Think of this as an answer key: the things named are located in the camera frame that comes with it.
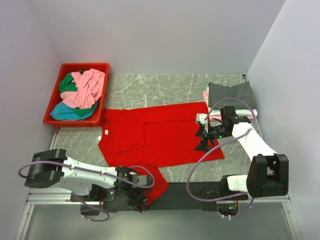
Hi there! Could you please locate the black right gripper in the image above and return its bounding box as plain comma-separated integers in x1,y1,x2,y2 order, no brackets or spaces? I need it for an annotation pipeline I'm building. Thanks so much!
194,122,231,153

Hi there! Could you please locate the red t-shirt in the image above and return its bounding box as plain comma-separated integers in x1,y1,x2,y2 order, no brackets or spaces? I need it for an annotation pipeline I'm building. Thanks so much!
97,101,225,208

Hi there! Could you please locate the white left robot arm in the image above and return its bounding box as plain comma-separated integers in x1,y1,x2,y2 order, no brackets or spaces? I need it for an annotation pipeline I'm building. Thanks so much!
18,148,155,217

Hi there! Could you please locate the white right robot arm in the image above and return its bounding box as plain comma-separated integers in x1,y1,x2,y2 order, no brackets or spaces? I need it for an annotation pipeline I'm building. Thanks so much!
195,106,289,200

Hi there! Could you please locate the folded pink t-shirt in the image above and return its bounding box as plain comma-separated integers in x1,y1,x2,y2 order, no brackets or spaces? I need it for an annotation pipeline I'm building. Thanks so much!
202,90,254,120

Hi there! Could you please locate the folded white t-shirt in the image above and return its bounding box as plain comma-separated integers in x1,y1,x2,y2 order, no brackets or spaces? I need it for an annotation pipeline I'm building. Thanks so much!
202,82,258,119

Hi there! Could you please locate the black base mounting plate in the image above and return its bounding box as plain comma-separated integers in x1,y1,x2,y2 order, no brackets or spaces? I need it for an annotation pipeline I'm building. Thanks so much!
80,180,237,213

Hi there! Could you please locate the folded dark grey t-shirt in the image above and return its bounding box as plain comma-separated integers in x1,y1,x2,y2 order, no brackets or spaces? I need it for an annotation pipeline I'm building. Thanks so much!
208,81,257,109

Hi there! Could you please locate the red plastic bin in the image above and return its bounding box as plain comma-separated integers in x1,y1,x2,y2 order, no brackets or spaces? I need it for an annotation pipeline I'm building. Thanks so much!
43,63,109,128

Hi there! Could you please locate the crumpled teal t-shirt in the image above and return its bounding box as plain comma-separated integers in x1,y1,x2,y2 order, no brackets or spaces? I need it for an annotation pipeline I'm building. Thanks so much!
50,102,96,121

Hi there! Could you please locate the crumpled green t-shirt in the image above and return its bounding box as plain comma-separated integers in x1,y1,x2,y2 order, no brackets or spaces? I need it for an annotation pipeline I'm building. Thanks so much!
58,70,101,117

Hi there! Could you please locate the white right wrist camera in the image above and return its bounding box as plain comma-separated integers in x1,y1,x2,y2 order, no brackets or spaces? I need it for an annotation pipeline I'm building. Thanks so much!
195,113,209,132

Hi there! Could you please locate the aluminium frame rail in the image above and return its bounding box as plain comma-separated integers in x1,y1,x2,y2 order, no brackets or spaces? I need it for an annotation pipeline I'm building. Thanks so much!
26,182,290,210

